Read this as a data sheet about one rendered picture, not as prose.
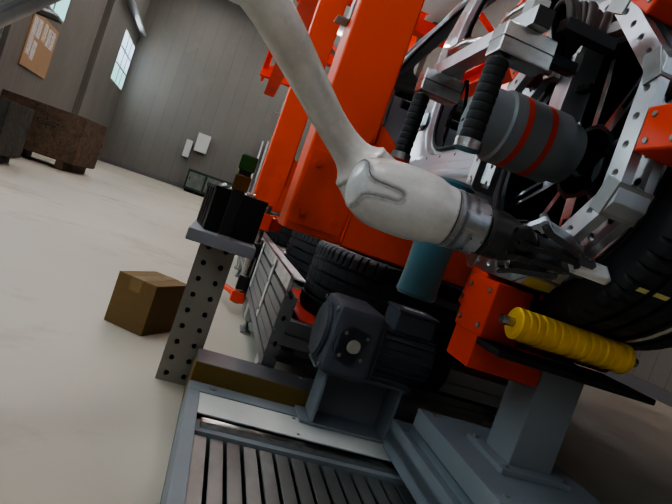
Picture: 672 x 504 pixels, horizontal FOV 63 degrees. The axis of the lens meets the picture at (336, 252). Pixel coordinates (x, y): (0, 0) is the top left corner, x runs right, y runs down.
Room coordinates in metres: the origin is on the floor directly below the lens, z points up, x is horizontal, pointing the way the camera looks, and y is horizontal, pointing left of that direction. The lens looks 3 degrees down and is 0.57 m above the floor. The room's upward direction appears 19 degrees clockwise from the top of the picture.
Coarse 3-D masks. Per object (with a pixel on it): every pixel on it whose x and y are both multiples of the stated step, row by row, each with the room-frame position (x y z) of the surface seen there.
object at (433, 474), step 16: (400, 432) 1.26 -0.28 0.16; (416, 432) 1.30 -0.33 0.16; (384, 448) 1.31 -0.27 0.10; (400, 448) 1.23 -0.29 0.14; (416, 448) 1.24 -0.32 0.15; (400, 464) 1.20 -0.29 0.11; (416, 464) 1.14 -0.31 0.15; (432, 464) 1.17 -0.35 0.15; (416, 480) 1.11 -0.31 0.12; (432, 480) 1.06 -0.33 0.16; (448, 480) 1.10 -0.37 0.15; (416, 496) 1.09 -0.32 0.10; (432, 496) 1.04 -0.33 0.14; (448, 496) 0.99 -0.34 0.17; (464, 496) 1.03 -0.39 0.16
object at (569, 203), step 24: (624, 48) 1.10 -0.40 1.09; (600, 72) 1.20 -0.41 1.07; (624, 72) 1.18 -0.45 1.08; (600, 96) 1.26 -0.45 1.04; (624, 96) 1.24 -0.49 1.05; (600, 120) 1.10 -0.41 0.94; (624, 120) 1.04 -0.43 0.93; (600, 144) 1.13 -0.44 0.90; (576, 168) 1.18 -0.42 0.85; (504, 192) 1.32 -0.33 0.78; (528, 192) 1.26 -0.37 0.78; (552, 192) 1.20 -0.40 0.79; (576, 192) 1.15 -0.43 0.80; (528, 216) 1.32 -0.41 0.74; (552, 216) 1.16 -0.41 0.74
